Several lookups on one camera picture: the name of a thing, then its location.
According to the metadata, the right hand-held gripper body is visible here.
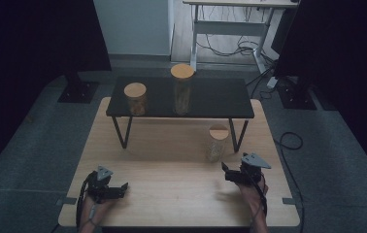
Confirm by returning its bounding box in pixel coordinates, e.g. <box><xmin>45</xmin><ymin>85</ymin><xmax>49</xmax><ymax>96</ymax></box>
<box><xmin>238</xmin><ymin>151</ymin><xmax>273</xmax><ymax>187</ymax></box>

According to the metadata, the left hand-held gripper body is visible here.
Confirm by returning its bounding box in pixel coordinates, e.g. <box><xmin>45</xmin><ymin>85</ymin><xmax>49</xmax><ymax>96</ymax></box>
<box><xmin>86</xmin><ymin>165</ymin><xmax>115</xmax><ymax>205</ymax></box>

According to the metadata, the black shelf with metal legs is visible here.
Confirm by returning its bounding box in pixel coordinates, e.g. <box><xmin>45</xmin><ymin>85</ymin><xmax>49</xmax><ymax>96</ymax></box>
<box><xmin>106</xmin><ymin>76</ymin><xmax>255</xmax><ymax>153</ymax></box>

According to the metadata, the short jar with wooden lid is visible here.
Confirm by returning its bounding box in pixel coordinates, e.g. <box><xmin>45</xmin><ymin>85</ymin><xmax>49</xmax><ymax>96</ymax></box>
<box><xmin>123</xmin><ymin>82</ymin><xmax>149</xmax><ymax>117</ymax></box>

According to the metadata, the tall jar with wooden lid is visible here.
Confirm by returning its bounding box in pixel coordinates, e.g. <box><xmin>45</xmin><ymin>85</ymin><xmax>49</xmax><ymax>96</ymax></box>
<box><xmin>170</xmin><ymin>62</ymin><xmax>196</xmax><ymax>117</ymax></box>

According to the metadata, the person's left hand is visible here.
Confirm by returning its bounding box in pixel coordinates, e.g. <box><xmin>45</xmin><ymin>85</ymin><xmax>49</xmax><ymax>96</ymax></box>
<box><xmin>82</xmin><ymin>195</ymin><xmax>118</xmax><ymax>225</ymax></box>

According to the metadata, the person's right hand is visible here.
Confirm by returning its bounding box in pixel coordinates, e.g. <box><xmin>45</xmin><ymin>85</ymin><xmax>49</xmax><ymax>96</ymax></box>
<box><xmin>237</xmin><ymin>180</ymin><xmax>270</xmax><ymax>212</ymax></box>

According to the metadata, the clear jar with wooden lid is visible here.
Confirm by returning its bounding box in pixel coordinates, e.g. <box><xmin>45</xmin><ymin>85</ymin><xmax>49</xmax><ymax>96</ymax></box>
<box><xmin>205</xmin><ymin>124</ymin><xmax>230</xmax><ymax>163</ymax></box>

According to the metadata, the black stand base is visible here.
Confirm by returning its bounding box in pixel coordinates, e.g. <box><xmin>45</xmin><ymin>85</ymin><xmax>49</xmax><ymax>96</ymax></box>
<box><xmin>277</xmin><ymin>76</ymin><xmax>317</xmax><ymax>111</ymax></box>
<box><xmin>57</xmin><ymin>71</ymin><xmax>100</xmax><ymax>105</ymax></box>

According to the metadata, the white power strip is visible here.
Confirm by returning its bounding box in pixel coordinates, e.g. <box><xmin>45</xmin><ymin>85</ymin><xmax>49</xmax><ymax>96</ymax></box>
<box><xmin>266</xmin><ymin>76</ymin><xmax>280</xmax><ymax>90</ymax></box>

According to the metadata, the white desk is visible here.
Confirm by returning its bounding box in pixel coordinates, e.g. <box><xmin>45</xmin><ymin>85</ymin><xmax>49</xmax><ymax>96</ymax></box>
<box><xmin>182</xmin><ymin>0</ymin><xmax>299</xmax><ymax>75</ymax></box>

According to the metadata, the dark curtain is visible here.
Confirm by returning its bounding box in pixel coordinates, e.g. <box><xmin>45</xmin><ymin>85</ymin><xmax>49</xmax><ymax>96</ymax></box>
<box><xmin>270</xmin><ymin>0</ymin><xmax>367</xmax><ymax>181</ymax></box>
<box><xmin>0</xmin><ymin>0</ymin><xmax>113</xmax><ymax>183</ymax></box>

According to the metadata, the white cabinet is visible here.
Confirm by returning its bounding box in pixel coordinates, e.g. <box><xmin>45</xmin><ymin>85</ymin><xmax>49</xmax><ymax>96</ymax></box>
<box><xmin>93</xmin><ymin>0</ymin><xmax>175</xmax><ymax>56</ymax></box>

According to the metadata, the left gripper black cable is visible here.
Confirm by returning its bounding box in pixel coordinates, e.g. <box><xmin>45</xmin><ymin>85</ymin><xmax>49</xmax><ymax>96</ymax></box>
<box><xmin>75</xmin><ymin>170</ymin><xmax>97</xmax><ymax>228</ymax></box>

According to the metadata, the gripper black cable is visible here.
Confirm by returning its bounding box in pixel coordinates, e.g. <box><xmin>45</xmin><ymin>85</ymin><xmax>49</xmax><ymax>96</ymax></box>
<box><xmin>75</xmin><ymin>170</ymin><xmax>97</xmax><ymax>228</ymax></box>
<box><xmin>250</xmin><ymin>174</ymin><xmax>269</xmax><ymax>226</ymax></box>

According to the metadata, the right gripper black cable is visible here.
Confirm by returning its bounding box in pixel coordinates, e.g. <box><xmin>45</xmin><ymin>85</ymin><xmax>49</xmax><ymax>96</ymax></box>
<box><xmin>250</xmin><ymin>174</ymin><xmax>269</xmax><ymax>226</ymax></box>

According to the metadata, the black floor cable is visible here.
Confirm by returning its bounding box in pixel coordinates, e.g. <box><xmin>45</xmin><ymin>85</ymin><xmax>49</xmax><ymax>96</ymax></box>
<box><xmin>273</xmin><ymin>131</ymin><xmax>306</xmax><ymax>233</ymax></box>

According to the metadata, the tangle of black cables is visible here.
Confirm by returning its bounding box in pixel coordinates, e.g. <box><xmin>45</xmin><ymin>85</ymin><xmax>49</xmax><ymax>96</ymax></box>
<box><xmin>195</xmin><ymin>6</ymin><xmax>277</xmax><ymax>66</ymax></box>

